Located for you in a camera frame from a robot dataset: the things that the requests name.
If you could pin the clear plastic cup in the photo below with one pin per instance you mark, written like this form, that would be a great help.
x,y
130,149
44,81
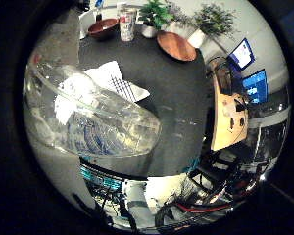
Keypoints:
x,y
229,107

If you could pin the teal and black equipment rack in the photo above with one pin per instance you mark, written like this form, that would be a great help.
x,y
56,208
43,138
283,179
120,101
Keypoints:
x,y
99,178

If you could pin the white cloth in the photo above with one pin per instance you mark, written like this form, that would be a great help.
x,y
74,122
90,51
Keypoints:
x,y
116,78

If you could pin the computer monitor blue screen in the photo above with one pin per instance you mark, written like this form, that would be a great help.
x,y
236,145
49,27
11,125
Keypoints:
x,y
256,86

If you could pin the wooden desk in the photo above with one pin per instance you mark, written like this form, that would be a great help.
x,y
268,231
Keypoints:
x,y
225,130

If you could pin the clear spray bottle red trigger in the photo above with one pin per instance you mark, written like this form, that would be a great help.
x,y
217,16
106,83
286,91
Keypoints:
x,y
98,127

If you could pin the black computer mouse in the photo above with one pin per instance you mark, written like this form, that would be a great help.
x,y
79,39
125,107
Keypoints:
x,y
242,121

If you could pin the bushy plant in white pot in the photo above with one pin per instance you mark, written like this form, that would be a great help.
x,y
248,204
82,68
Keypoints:
x,y
212,21

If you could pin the round wooden plate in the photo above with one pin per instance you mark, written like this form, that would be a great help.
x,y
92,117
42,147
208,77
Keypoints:
x,y
176,45

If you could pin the dark brown bowl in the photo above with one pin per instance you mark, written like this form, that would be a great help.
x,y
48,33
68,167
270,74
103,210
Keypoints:
x,y
103,27

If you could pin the green leafy plant white pot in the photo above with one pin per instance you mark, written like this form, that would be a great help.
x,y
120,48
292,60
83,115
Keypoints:
x,y
153,16

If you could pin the black remote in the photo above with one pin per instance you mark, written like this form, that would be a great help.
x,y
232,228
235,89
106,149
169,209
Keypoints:
x,y
232,123

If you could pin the printed tin can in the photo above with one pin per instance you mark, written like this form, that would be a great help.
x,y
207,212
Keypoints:
x,y
127,24

